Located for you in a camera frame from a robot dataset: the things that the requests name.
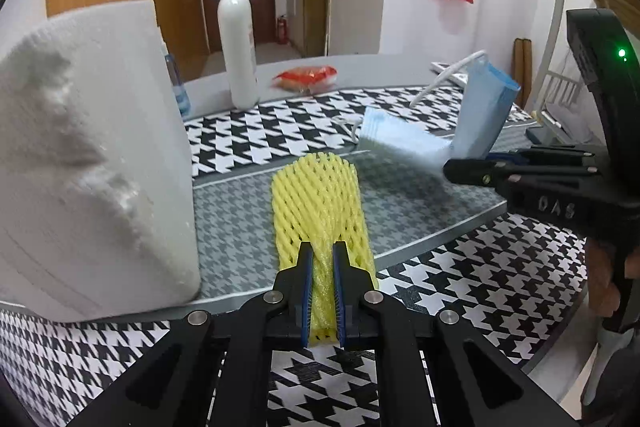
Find white single face mask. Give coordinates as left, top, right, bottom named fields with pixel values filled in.
left=332, top=107, right=452, bottom=174

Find yellow foam fruit net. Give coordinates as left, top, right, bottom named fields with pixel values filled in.
left=271, top=153, right=378, bottom=345

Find person's right hand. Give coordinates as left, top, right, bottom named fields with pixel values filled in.
left=585, top=239, right=620, bottom=317

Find houndstooth table cloth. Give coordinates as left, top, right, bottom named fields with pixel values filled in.
left=1, top=84, right=586, bottom=426

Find wooden boards leaning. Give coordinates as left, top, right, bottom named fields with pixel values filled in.
left=511, top=38, right=533, bottom=109

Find white foam box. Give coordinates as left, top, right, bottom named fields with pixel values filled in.
left=1, top=0, right=201, bottom=322

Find white remote control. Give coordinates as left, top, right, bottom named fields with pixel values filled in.
left=431, top=62, right=468, bottom=88

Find metal bunk bed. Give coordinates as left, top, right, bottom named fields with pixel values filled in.
left=526, top=0, right=639, bottom=145

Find clear blue sanitizer bottle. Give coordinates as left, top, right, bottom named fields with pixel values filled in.
left=162, top=41, right=191, bottom=118

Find red snack packet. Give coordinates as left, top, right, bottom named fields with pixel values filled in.
left=272, top=66, right=337, bottom=94

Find red fire extinguisher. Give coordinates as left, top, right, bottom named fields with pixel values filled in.
left=277, top=15, right=288, bottom=46

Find white red pump bottle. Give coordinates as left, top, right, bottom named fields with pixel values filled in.
left=217, top=0, right=259, bottom=110

